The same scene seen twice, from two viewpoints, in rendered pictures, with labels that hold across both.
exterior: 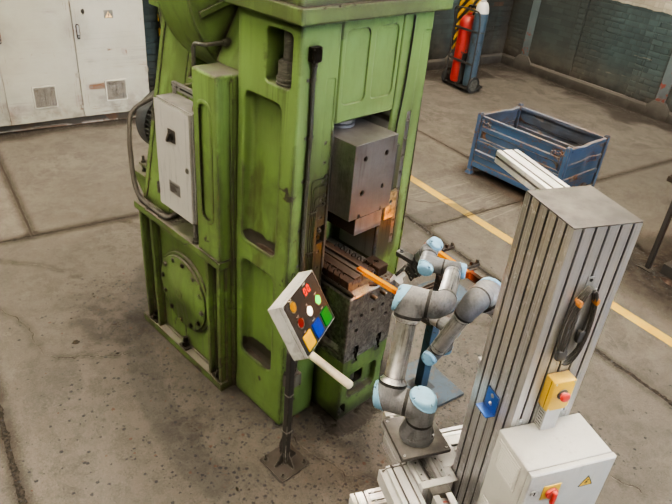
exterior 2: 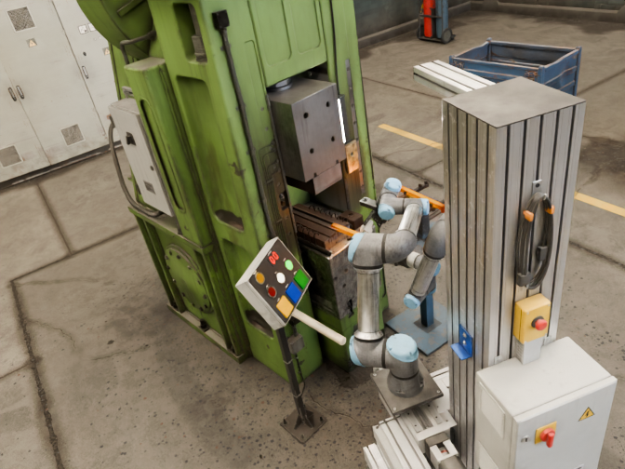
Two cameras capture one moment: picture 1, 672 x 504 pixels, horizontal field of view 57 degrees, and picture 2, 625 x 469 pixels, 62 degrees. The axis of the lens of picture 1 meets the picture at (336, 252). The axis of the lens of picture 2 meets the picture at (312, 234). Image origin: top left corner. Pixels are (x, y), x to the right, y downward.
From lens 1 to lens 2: 0.61 m
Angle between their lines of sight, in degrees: 7
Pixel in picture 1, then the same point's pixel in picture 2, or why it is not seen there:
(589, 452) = (583, 381)
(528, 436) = (510, 374)
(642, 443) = not seen: outside the picture
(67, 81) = (87, 116)
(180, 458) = (206, 435)
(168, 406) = (193, 387)
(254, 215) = (220, 195)
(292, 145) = (226, 118)
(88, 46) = (97, 83)
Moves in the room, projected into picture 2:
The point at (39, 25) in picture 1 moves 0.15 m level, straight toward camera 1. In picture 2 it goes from (51, 74) to (51, 77)
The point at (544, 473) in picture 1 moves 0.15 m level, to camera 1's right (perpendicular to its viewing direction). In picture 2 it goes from (532, 415) to (588, 411)
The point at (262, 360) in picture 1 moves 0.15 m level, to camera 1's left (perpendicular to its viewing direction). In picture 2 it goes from (266, 329) to (243, 332)
